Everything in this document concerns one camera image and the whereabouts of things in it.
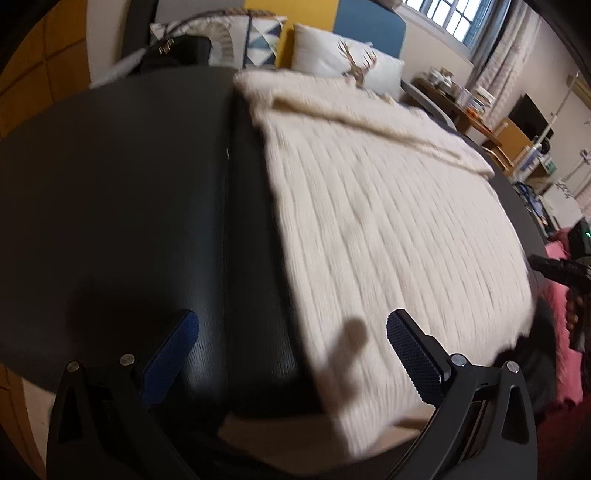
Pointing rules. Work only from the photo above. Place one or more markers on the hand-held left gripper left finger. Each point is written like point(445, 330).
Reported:
point(173, 350)

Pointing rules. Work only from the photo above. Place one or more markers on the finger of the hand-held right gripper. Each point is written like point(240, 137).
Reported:
point(558, 270)

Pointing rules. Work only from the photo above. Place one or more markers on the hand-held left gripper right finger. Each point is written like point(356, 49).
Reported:
point(411, 355)

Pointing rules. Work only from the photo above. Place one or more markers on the white knit sweater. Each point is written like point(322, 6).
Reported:
point(369, 207)

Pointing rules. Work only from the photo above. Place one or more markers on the pink red garment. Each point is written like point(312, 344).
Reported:
point(563, 360)

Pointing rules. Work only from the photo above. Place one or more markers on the cluttered storage shelf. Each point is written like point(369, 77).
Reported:
point(535, 161)

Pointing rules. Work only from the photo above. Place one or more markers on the wooden chair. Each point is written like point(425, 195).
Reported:
point(510, 138)

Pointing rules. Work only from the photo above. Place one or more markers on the black television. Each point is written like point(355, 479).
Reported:
point(528, 115)

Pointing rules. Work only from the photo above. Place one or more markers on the white air conditioner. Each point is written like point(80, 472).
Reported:
point(579, 85)

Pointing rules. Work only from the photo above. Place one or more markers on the pale patterned curtain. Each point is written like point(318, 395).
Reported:
point(508, 60)

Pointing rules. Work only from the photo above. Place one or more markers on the wooden side table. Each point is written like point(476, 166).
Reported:
point(443, 99)

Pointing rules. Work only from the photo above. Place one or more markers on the group of white jars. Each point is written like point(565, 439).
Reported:
point(438, 77)

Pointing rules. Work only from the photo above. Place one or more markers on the window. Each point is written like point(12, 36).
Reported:
point(452, 18)

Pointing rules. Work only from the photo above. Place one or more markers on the black handbag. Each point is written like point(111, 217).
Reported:
point(184, 53)

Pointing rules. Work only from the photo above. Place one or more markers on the wooden wardrobe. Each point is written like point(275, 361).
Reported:
point(46, 69)

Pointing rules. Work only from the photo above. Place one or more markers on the grey yellow blue sofa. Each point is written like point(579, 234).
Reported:
point(369, 18)

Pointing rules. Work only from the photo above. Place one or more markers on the white hedgehog print pillow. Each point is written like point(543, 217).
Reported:
point(226, 41)

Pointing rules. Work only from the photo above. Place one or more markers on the white deer print pillow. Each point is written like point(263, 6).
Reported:
point(323, 50)

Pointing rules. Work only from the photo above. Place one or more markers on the blue triangle pattern pillow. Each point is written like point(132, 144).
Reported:
point(263, 39)

